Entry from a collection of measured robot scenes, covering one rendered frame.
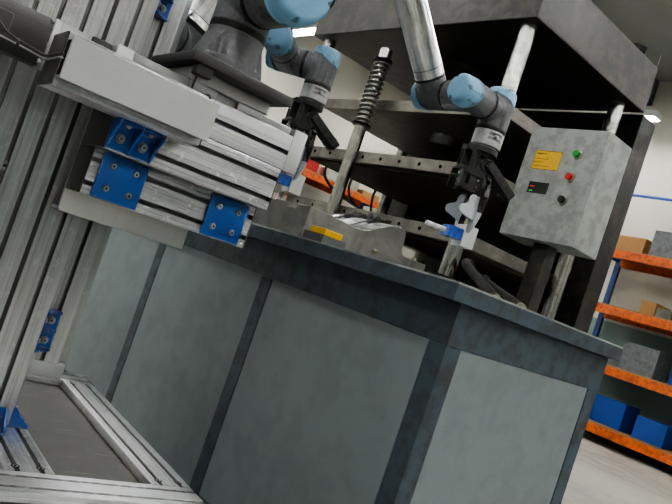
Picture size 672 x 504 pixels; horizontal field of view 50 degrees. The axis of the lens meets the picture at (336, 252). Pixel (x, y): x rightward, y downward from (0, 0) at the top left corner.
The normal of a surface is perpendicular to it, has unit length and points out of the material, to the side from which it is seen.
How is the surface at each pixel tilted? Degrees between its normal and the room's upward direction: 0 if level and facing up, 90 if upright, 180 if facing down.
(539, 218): 90
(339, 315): 90
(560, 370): 90
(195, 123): 90
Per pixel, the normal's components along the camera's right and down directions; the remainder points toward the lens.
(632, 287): -0.72, -0.27
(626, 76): 0.62, 0.18
